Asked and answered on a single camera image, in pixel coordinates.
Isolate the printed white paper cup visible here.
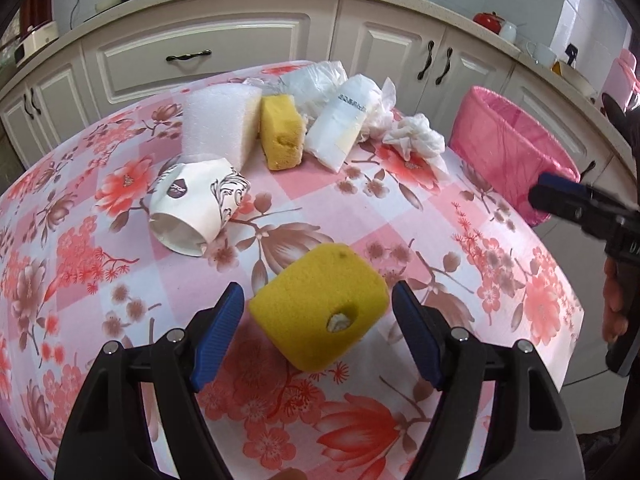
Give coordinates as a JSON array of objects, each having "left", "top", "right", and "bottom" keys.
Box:
[{"left": 148, "top": 156, "right": 251, "bottom": 258}]

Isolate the white rice cooker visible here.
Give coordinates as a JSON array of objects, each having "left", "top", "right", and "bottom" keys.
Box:
[{"left": 14, "top": 20, "right": 60, "bottom": 67}]

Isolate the black round pan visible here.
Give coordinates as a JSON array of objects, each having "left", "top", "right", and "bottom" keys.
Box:
[{"left": 600, "top": 92, "right": 628, "bottom": 133}]

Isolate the yellow sponge with hole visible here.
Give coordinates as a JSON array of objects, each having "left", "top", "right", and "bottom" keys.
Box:
[{"left": 248, "top": 242, "right": 390, "bottom": 375}]

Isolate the pink lined trash bin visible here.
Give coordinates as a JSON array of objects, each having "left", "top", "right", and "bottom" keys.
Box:
[{"left": 450, "top": 85, "right": 582, "bottom": 228}]

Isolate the white bowl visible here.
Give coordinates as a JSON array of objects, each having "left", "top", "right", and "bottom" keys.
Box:
[{"left": 557, "top": 60, "right": 598, "bottom": 98}]

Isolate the person's right hand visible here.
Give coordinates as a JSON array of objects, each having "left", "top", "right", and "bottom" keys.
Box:
[{"left": 602, "top": 259, "right": 630, "bottom": 345}]

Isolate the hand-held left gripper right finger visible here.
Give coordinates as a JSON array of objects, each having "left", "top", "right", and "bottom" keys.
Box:
[{"left": 391, "top": 281, "right": 586, "bottom": 480}]

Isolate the red enamel pot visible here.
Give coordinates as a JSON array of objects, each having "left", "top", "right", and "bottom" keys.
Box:
[{"left": 473, "top": 11, "right": 505, "bottom": 34}]

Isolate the white cabinet drawer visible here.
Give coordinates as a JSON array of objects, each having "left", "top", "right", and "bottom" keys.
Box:
[{"left": 82, "top": 7, "right": 341, "bottom": 106}]

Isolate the white mug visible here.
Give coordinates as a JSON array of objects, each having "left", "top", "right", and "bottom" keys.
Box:
[{"left": 525, "top": 41, "right": 557, "bottom": 70}]

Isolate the speckled stone countertop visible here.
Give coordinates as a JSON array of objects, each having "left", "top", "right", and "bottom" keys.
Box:
[{"left": 0, "top": 0, "right": 640, "bottom": 171}]

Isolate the white labelled plastic packet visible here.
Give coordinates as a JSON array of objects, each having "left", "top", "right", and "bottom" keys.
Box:
[{"left": 305, "top": 74, "right": 383, "bottom": 171}]

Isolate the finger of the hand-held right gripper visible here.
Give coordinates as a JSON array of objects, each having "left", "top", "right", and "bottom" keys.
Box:
[
  {"left": 529, "top": 183, "right": 622, "bottom": 234},
  {"left": 541, "top": 172, "right": 627, "bottom": 214}
]

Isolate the pink thermos flask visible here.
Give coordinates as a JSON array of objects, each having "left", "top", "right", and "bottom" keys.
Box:
[{"left": 612, "top": 49, "right": 638, "bottom": 106}]

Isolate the white tissue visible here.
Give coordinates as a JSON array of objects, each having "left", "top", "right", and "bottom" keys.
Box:
[{"left": 382, "top": 114, "right": 446, "bottom": 163}]

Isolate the white cabinet door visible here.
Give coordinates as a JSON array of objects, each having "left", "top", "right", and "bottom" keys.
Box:
[
  {"left": 340, "top": 0, "right": 446, "bottom": 108},
  {"left": 0, "top": 77, "right": 33, "bottom": 173},
  {"left": 500, "top": 67, "right": 626, "bottom": 201},
  {"left": 440, "top": 27, "right": 521, "bottom": 146},
  {"left": 27, "top": 42, "right": 101, "bottom": 161}
]

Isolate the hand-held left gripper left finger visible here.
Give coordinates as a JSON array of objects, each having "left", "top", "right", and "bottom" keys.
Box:
[{"left": 54, "top": 281, "right": 246, "bottom": 480}]

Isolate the pink floral checked tablecloth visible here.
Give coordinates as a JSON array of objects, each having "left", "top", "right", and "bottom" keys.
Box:
[{"left": 0, "top": 60, "right": 586, "bottom": 480}]

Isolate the white foam block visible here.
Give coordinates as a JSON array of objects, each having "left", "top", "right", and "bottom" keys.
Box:
[{"left": 181, "top": 84, "right": 263, "bottom": 168}]

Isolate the oil bottle with black cap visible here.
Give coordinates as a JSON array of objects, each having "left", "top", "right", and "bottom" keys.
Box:
[{"left": 552, "top": 44, "right": 578, "bottom": 73}]

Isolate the white plastic bag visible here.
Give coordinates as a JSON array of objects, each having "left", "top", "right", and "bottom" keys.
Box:
[{"left": 245, "top": 60, "right": 348, "bottom": 118}]

